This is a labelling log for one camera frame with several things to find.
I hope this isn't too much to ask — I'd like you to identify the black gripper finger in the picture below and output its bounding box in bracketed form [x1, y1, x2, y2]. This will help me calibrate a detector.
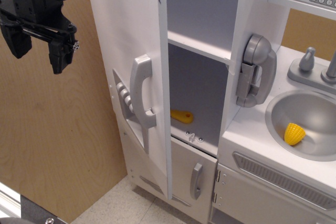
[1, 24, 32, 59]
[48, 39, 79, 74]

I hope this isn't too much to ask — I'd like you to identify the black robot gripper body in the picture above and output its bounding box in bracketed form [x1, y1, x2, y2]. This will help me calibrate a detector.
[1, 0, 77, 44]

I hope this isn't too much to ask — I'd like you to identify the white fridge door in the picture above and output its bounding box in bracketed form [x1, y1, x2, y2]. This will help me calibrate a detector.
[90, 0, 173, 199]

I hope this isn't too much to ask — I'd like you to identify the grey ice dispenser panel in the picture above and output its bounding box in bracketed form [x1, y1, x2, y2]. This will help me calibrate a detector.
[112, 69, 149, 154]

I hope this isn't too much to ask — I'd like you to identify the yellow toy cheese wedge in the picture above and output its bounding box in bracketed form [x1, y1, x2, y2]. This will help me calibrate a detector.
[170, 110, 194, 124]

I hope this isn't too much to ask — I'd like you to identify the white toy kitchen cabinet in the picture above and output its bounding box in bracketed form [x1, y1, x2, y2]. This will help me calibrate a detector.
[92, 0, 335, 223]

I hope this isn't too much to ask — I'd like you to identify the white lower cabinet door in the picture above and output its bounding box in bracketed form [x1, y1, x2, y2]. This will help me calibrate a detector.
[169, 138, 217, 223]

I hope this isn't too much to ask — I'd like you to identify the grey toy telephone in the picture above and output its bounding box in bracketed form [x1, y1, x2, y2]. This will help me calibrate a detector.
[236, 34, 277, 108]

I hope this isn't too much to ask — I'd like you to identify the white oven door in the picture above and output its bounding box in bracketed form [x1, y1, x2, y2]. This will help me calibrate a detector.
[211, 164, 335, 223]

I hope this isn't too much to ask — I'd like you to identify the grey toy faucet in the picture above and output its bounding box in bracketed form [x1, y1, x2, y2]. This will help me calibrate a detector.
[287, 47, 335, 94]

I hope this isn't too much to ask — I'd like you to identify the yellow toy corn piece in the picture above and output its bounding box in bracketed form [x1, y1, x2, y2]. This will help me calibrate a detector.
[283, 123, 306, 146]

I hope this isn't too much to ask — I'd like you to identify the grey toy sink basin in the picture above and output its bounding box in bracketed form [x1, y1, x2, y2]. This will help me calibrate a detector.
[265, 90, 335, 162]

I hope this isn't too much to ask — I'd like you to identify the grey fridge door handle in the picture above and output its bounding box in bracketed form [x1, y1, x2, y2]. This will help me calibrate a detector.
[130, 54, 156, 129]

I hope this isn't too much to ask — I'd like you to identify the grey lower door handle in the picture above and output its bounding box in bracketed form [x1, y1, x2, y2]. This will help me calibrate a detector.
[190, 163, 203, 200]

